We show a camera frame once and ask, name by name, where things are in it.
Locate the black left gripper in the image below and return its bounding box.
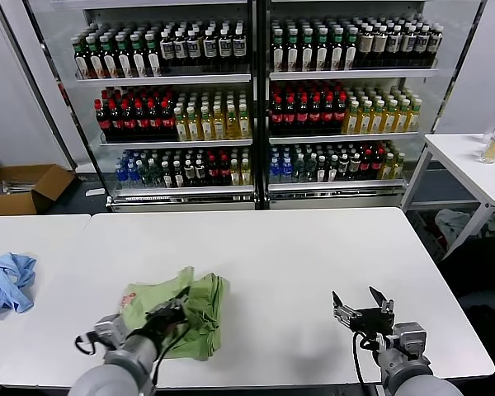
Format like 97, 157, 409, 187
146, 287, 193, 331

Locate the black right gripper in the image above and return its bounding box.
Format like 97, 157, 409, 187
332, 285, 396, 335

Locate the light green polo shirt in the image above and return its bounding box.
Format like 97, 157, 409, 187
119, 266, 232, 362

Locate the grey white clothes pile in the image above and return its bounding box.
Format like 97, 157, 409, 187
433, 208, 478, 248

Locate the red label cola bottle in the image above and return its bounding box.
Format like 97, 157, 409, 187
159, 97, 175, 141
205, 156, 219, 186
295, 95, 309, 135
121, 99, 135, 142
282, 95, 296, 135
370, 148, 384, 181
109, 100, 123, 142
95, 101, 111, 142
217, 155, 231, 186
133, 99, 147, 142
359, 150, 372, 181
333, 93, 348, 134
145, 98, 161, 142
308, 94, 323, 135
321, 94, 335, 135
270, 96, 284, 135

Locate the yellow tea bottle green cap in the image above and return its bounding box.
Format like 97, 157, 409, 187
174, 106, 190, 142
370, 100, 384, 134
383, 100, 397, 134
212, 106, 227, 141
225, 105, 239, 140
200, 106, 214, 141
407, 98, 421, 134
357, 101, 371, 135
238, 104, 252, 140
395, 99, 408, 134
344, 101, 359, 135
187, 106, 201, 142

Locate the crumpled light blue garment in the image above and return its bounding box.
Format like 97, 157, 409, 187
0, 252, 37, 318

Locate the white side table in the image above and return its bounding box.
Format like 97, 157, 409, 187
399, 132, 495, 261

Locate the open cardboard box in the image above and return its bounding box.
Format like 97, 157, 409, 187
0, 163, 76, 216

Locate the metal rods bundle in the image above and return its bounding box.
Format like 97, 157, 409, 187
0, 177, 38, 195

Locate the glass beverage display cabinet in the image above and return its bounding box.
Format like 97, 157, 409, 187
22, 0, 490, 214

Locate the navy label dark bottle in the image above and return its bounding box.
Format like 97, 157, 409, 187
232, 27, 248, 74
430, 25, 445, 67
415, 25, 431, 68
387, 26, 402, 68
202, 28, 219, 74
217, 28, 233, 74
188, 29, 204, 75
174, 30, 190, 75
160, 30, 176, 75
401, 26, 417, 68

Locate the beige label dark bottle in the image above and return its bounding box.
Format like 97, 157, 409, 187
359, 26, 375, 69
374, 26, 389, 69

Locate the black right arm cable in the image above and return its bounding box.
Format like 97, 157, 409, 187
352, 329, 376, 396

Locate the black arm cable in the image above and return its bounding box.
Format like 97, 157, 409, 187
150, 321, 191, 389
352, 329, 376, 396

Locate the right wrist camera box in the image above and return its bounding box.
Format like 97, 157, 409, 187
391, 321, 430, 360

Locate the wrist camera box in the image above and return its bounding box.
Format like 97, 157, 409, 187
391, 321, 430, 360
74, 315, 125, 355

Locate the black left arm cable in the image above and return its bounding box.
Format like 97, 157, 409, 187
150, 321, 191, 389

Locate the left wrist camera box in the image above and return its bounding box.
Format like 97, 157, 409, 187
74, 315, 125, 355

